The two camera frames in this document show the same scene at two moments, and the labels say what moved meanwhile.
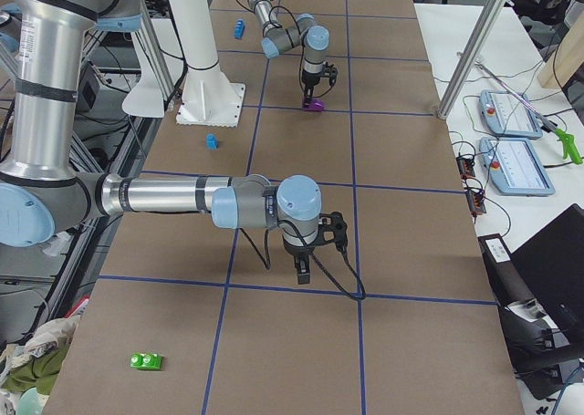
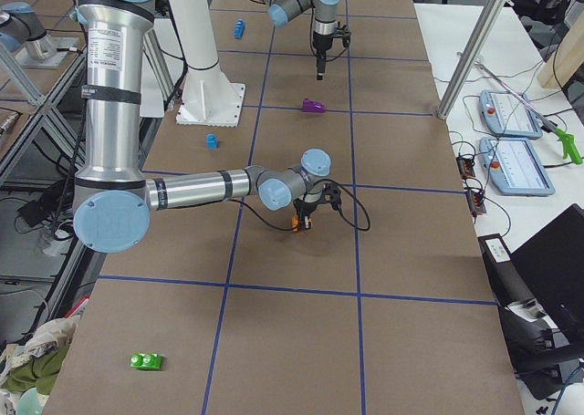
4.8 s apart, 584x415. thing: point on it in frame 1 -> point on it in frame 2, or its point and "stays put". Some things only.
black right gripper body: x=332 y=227 -> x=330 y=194
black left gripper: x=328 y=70 -> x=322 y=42
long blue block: x=239 y=28 stays put
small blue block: x=212 y=141 stays put
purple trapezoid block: x=316 y=105 stays put
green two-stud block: x=150 y=361 stays put
